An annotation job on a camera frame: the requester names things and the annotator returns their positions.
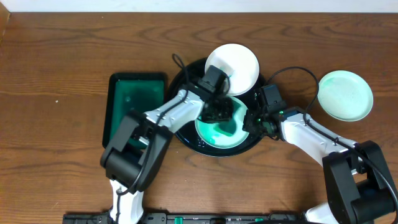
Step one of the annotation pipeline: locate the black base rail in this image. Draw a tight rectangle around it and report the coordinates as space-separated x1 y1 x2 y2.
62 213 308 224

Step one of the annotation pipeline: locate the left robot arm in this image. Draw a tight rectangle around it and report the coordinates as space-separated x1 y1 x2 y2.
100 65 232 223

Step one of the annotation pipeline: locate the black rectangular water tray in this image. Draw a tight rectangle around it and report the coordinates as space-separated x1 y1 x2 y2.
102 72 166 147

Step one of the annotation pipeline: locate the round black tray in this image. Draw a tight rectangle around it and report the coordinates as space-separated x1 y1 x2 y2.
165 58 267 157

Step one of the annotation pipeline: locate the mint green plate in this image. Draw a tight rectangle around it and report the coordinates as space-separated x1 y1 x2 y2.
318 70 374 122
195 96 249 149

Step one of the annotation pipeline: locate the white plate with green stain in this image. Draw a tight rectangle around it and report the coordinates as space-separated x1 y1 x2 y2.
205 44 259 96

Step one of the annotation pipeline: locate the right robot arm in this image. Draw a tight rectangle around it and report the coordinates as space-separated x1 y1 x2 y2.
243 85 397 223

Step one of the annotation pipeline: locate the yellow green sponge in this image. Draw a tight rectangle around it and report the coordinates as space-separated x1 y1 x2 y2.
215 120 237 137

